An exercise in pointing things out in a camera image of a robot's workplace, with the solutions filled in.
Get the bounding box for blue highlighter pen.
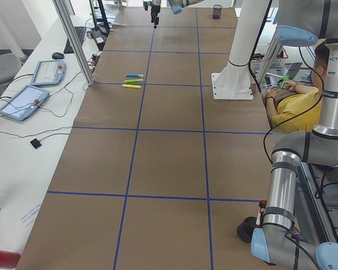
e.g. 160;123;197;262
125;74;144;78

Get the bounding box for red white whiteboard marker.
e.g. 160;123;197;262
256;200;267;227

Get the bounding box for green highlighter pen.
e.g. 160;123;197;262
124;79;144;84

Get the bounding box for far black mesh cup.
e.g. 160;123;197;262
212;4;223;20

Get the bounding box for black mesh cup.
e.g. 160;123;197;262
237;217;258;243
212;4;223;20

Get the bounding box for yellow highlighter pen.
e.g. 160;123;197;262
122;84;142;89

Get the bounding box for black keyboard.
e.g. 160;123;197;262
63;26;87;54

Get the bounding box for black computer mouse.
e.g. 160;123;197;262
51;52;65;60

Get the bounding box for upper teach pendant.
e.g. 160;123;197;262
30;60;66;87

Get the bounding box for teach pendant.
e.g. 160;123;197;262
30;60;66;87
0;85;50;122

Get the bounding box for lower teach pendant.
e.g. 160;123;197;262
0;85;50;122

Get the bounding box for person in yellow shirt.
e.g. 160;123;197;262
264;42;330;134

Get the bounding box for small black square pad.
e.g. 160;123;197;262
30;138;42;149

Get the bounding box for near black mesh cup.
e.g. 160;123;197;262
237;217;258;243

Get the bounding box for red cylinder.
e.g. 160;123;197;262
0;250;21;269

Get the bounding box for aluminium frame post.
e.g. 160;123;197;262
53;0;94;86

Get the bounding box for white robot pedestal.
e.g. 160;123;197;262
211;0;272;100

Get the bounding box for green handled stick tool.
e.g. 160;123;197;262
280;75;290;88

